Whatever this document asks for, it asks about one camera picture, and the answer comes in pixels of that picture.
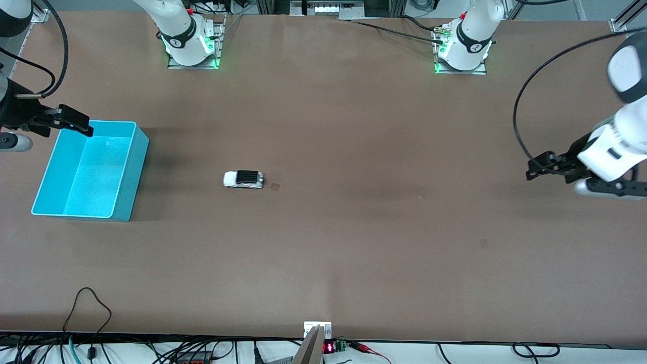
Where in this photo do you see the white jeep toy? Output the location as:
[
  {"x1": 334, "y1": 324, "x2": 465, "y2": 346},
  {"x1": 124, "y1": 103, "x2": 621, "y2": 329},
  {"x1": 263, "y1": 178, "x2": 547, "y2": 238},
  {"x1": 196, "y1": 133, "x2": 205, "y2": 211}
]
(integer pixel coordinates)
[{"x1": 223, "y1": 170, "x2": 265, "y2": 190}]

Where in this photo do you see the turquoise plastic bin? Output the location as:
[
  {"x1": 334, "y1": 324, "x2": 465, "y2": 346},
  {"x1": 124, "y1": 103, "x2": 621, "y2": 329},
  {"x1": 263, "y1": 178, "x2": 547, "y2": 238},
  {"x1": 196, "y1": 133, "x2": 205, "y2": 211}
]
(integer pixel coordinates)
[{"x1": 31, "y1": 119, "x2": 150, "y2": 222}]

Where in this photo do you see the aluminium corner profile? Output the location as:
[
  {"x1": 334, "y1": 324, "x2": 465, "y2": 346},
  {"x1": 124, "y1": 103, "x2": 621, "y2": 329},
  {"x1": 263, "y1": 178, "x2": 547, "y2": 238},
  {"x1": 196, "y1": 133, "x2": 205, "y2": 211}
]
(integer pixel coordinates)
[
  {"x1": 609, "y1": 0, "x2": 647, "y2": 35},
  {"x1": 28, "y1": 0, "x2": 51, "y2": 24}
]

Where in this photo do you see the grey metal control box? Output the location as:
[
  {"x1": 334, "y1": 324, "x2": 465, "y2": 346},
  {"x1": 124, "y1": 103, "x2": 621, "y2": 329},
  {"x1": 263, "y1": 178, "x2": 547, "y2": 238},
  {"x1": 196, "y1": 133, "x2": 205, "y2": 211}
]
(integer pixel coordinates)
[{"x1": 290, "y1": 0, "x2": 365, "y2": 20}]

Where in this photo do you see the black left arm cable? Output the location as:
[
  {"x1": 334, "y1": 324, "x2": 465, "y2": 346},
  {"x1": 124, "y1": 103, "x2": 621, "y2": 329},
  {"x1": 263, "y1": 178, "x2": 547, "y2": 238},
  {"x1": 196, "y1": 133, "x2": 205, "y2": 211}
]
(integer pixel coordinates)
[{"x1": 513, "y1": 30, "x2": 647, "y2": 164}]

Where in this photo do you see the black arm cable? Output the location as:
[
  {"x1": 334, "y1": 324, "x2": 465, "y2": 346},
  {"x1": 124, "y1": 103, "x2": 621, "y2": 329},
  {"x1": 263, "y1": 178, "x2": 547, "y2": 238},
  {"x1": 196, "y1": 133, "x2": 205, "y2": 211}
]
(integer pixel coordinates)
[
  {"x1": 0, "y1": 0, "x2": 70, "y2": 98},
  {"x1": 513, "y1": 30, "x2": 647, "y2": 164}
]

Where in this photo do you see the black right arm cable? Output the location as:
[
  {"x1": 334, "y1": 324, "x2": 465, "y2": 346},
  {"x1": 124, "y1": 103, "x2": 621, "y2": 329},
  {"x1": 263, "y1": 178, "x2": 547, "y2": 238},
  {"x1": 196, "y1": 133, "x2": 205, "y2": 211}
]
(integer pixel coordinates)
[{"x1": 0, "y1": 0, "x2": 70, "y2": 98}]

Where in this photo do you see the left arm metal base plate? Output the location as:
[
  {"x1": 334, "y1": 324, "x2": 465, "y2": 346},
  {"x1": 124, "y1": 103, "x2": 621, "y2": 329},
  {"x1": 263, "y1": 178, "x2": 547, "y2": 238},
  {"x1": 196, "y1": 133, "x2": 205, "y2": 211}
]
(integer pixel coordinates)
[{"x1": 432, "y1": 25, "x2": 487, "y2": 75}]

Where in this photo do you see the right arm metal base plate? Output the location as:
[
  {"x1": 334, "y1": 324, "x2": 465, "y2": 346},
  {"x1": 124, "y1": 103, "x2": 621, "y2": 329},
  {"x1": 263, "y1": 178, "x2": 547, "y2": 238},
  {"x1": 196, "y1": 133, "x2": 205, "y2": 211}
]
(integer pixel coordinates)
[{"x1": 168, "y1": 14, "x2": 226, "y2": 70}]

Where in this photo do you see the black coiled cable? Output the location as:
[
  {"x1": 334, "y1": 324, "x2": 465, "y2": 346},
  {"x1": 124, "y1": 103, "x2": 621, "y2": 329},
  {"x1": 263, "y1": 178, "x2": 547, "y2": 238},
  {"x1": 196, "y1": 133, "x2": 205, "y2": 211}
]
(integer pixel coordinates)
[{"x1": 512, "y1": 342, "x2": 561, "y2": 359}]

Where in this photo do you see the short black table cable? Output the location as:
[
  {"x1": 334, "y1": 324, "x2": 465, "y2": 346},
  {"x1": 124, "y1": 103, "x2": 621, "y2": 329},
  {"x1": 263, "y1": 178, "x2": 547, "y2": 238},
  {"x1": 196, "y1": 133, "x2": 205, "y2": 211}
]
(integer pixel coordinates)
[{"x1": 398, "y1": 15, "x2": 439, "y2": 32}]

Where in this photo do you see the thin black looped cable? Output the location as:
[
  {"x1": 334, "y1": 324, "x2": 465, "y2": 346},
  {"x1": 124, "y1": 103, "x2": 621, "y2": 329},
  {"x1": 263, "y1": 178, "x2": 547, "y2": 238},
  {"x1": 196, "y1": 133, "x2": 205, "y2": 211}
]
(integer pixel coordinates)
[{"x1": 62, "y1": 287, "x2": 112, "y2": 357}]

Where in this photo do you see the long black table cable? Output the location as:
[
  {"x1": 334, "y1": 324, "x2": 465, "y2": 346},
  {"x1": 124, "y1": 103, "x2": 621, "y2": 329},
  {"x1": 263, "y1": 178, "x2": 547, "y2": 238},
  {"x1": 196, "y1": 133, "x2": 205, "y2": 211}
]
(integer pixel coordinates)
[{"x1": 350, "y1": 20, "x2": 445, "y2": 44}]

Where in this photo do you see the black cable bundle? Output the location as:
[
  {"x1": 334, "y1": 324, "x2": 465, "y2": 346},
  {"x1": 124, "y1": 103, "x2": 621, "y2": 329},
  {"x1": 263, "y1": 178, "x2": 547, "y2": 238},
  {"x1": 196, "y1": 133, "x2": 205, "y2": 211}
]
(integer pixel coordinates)
[{"x1": 0, "y1": 333, "x2": 238, "y2": 364}]

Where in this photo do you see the red clip lead wire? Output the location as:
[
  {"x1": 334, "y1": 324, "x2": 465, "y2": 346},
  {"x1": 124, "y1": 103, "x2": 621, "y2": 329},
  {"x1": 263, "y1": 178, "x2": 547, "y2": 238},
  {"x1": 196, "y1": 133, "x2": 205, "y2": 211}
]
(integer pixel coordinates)
[{"x1": 346, "y1": 341, "x2": 392, "y2": 364}]

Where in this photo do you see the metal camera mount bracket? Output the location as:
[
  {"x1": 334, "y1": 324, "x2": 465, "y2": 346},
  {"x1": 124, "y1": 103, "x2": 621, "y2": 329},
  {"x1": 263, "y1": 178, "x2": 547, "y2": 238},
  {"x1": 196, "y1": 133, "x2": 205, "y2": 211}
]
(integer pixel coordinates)
[{"x1": 293, "y1": 322, "x2": 333, "y2": 364}]

